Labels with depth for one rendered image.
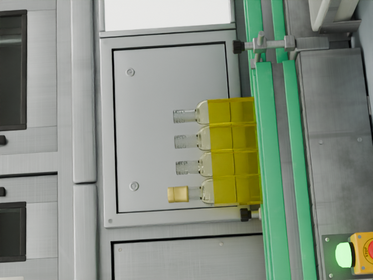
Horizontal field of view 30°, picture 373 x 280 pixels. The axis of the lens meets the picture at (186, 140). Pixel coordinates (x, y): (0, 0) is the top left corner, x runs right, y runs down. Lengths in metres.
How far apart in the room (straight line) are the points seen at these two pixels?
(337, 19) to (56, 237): 0.81
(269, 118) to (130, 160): 0.40
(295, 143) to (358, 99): 0.15
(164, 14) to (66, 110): 0.34
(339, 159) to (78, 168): 0.63
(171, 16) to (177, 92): 0.20
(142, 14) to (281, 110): 0.52
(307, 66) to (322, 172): 0.22
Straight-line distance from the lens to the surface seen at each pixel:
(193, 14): 1.75
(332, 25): 1.45
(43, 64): 1.80
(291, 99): 1.40
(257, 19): 1.57
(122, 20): 1.76
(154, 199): 1.62
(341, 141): 1.37
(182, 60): 1.71
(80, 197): 1.65
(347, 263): 1.28
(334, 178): 1.36
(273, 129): 1.38
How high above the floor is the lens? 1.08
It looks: 1 degrees up
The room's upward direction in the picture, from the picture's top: 94 degrees counter-clockwise
